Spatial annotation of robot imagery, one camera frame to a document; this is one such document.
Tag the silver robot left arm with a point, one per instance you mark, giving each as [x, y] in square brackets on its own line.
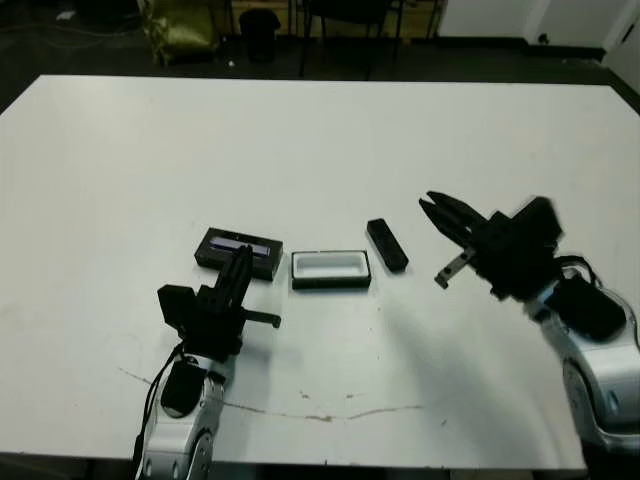
[175, 440]

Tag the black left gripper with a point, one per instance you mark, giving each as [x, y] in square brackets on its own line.
[215, 330]

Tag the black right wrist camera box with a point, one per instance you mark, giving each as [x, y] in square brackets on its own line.
[540, 220]

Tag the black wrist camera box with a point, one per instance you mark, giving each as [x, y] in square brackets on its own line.
[176, 307]
[540, 220]

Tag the black box white insert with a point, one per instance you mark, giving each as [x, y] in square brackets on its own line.
[330, 281]

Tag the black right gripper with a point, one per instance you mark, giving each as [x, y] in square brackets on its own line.
[505, 270]

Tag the black waste bin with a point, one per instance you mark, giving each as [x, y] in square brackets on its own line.
[260, 35]

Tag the white paper sheet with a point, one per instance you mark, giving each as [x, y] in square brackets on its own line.
[65, 15]

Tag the yellow-green sack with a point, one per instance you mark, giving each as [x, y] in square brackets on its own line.
[177, 32]

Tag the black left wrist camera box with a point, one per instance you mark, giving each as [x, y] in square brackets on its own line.
[176, 307]

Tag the black office chair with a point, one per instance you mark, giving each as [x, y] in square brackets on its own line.
[345, 15]

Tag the small black phone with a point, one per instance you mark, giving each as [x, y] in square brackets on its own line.
[387, 245]

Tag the black box lid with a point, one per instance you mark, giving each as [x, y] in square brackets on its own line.
[210, 257]

